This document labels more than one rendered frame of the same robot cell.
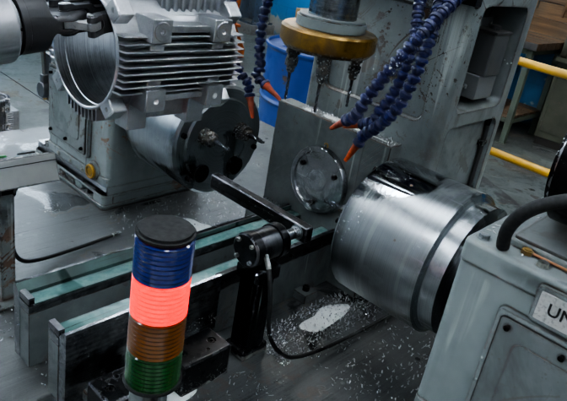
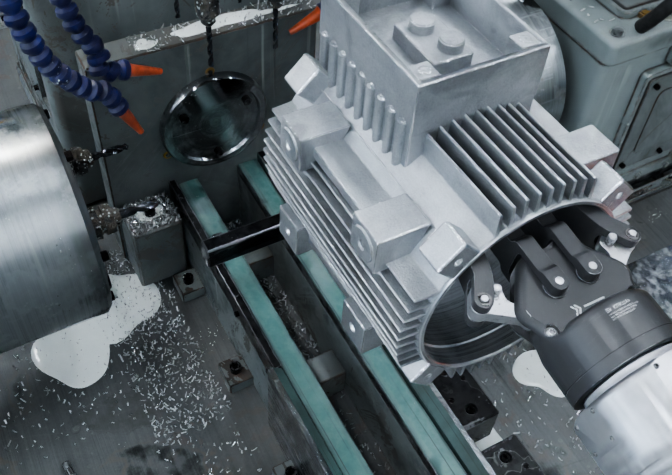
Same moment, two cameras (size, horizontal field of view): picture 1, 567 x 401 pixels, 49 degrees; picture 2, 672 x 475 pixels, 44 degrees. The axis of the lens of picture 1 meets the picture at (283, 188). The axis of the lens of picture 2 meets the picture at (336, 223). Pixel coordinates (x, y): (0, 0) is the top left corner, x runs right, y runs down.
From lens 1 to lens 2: 1.06 m
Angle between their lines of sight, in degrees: 61
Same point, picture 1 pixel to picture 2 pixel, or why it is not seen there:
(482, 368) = (628, 131)
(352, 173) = (266, 75)
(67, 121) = not seen: outside the picture
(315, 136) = (184, 73)
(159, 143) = (63, 307)
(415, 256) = (544, 100)
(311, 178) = (205, 126)
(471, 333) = (611, 115)
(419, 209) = not seen: hidden behind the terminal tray
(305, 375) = not seen: hidden behind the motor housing
